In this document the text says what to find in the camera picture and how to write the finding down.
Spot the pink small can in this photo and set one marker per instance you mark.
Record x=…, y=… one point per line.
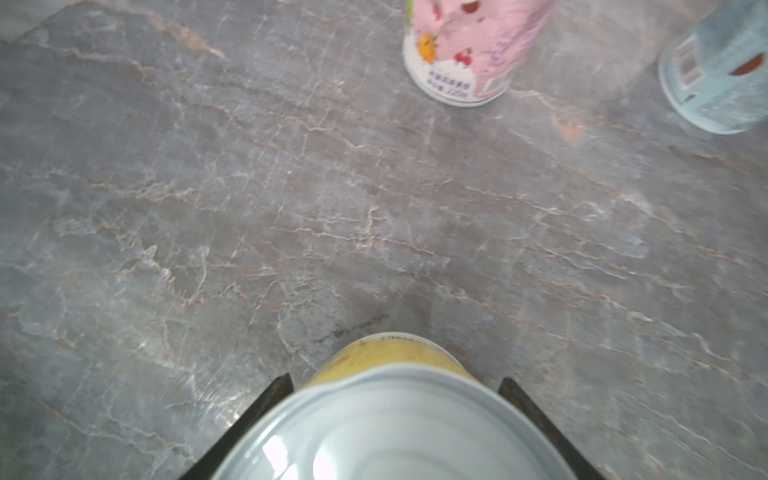
x=463, y=53

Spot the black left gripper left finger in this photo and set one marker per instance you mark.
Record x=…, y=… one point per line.
x=205, y=468

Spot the yellow small can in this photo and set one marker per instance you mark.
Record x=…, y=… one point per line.
x=394, y=406

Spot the teal small can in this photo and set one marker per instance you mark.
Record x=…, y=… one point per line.
x=715, y=75

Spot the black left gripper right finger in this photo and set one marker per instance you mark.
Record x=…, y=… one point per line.
x=512, y=392

